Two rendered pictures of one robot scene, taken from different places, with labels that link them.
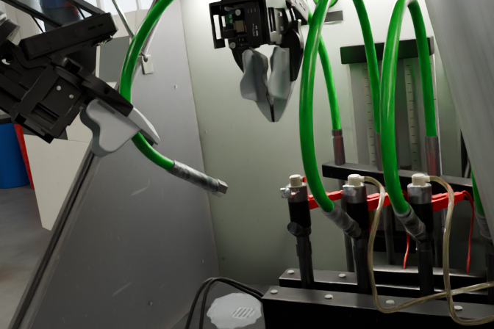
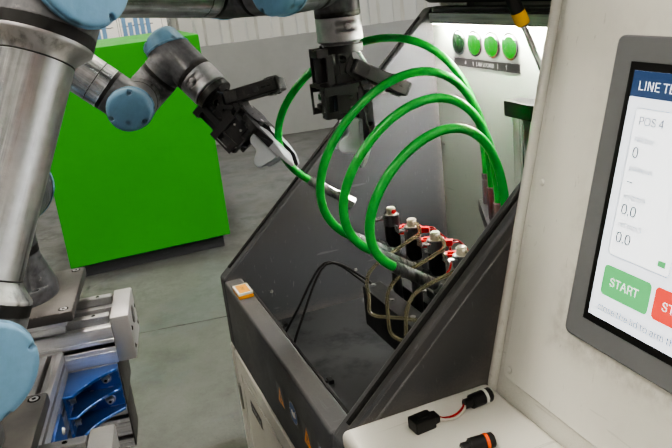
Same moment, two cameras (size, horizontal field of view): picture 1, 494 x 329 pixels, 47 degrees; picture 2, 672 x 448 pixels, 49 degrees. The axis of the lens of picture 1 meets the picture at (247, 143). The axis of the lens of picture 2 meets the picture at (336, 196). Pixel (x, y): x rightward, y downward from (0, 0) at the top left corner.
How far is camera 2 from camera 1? 0.90 m
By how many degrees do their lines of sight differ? 42
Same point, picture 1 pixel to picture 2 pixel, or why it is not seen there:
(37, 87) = (222, 123)
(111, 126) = (261, 151)
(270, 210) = (477, 225)
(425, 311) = not seen: hidden behind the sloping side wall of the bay
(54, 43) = (239, 95)
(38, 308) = (251, 247)
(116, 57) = not seen: outside the picture
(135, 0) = not seen: outside the picture
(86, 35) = (258, 91)
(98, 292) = (303, 249)
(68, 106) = (238, 135)
